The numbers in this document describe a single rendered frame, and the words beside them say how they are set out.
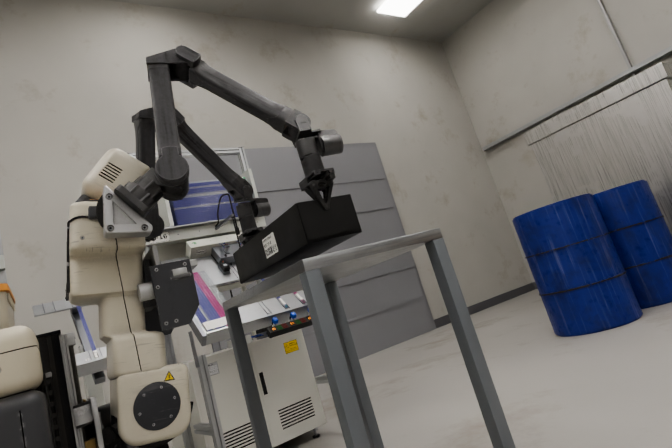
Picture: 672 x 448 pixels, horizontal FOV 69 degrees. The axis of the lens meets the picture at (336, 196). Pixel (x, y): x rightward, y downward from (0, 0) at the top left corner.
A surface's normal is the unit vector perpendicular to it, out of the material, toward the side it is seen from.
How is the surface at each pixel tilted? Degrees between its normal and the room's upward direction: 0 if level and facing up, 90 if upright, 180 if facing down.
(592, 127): 90
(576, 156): 90
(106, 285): 90
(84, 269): 90
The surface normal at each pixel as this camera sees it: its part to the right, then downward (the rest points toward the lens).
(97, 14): 0.54, -0.34
